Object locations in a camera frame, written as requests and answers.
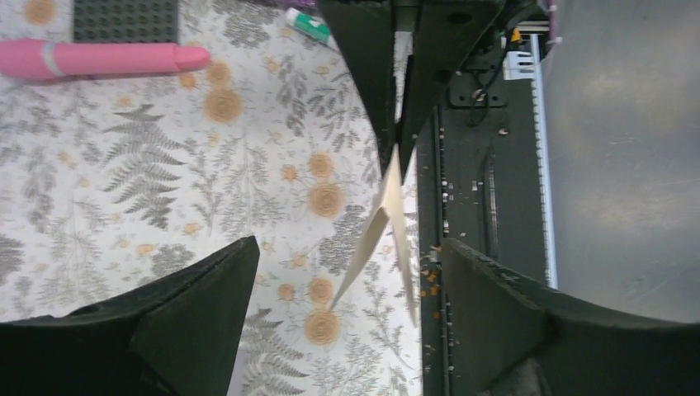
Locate pink marker pen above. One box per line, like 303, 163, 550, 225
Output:
1, 38, 210, 81

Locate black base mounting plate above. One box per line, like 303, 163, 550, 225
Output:
415, 38, 547, 395

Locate green white glue stick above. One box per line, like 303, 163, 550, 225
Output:
285, 7, 335, 47

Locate purple glitter microphone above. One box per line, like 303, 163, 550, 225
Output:
275, 0, 316, 9

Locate floral patterned table mat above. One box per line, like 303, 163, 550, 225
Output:
1, 1, 423, 395

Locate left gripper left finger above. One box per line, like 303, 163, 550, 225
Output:
1, 236, 260, 395

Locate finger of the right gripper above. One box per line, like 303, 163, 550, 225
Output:
398, 1, 506, 174
317, 0, 396, 173

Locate white slotted cable duct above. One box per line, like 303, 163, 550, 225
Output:
504, 21, 559, 289

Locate dark grey lego baseplate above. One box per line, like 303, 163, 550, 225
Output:
73, 0, 179, 43

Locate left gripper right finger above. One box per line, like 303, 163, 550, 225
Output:
442, 238, 699, 395

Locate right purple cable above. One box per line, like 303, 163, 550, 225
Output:
544, 0, 565, 53

